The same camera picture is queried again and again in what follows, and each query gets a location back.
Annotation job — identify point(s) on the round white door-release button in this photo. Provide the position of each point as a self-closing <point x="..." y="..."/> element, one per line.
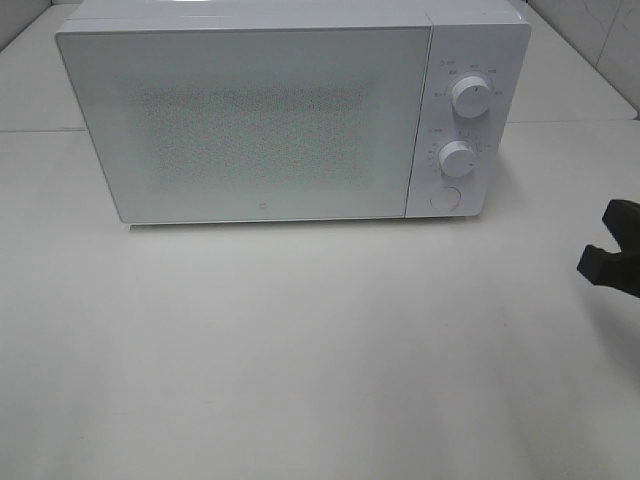
<point x="446" y="199"/>

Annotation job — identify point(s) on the white timer knob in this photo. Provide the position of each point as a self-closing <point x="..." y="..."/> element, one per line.
<point x="457" y="159"/>

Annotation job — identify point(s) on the white microwave door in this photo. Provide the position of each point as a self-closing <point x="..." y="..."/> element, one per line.
<point x="195" y="126"/>

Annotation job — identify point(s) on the white microwave oven body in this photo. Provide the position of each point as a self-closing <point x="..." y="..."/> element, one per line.
<point x="490" y="37"/>

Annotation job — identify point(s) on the upper white power knob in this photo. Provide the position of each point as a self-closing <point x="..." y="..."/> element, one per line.
<point x="470" y="95"/>

